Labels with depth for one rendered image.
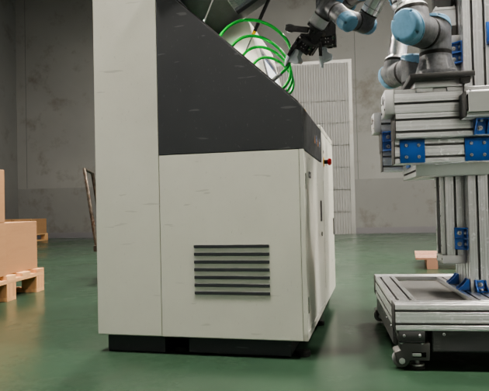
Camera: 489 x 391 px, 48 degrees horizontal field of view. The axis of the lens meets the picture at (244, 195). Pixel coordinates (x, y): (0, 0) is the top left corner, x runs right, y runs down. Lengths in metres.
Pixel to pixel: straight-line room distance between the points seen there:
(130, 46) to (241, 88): 0.50
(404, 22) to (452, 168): 0.59
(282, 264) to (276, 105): 0.60
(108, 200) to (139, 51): 0.62
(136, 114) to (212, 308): 0.83
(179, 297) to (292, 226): 0.53
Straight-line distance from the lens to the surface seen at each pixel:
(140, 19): 2.36
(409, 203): 11.39
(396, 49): 2.83
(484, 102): 2.04
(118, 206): 2.28
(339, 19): 2.33
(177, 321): 2.23
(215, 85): 2.18
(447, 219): 2.36
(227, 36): 2.98
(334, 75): 11.54
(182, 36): 2.27
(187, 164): 2.17
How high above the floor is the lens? 0.57
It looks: 1 degrees up
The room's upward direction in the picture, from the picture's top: 1 degrees counter-clockwise
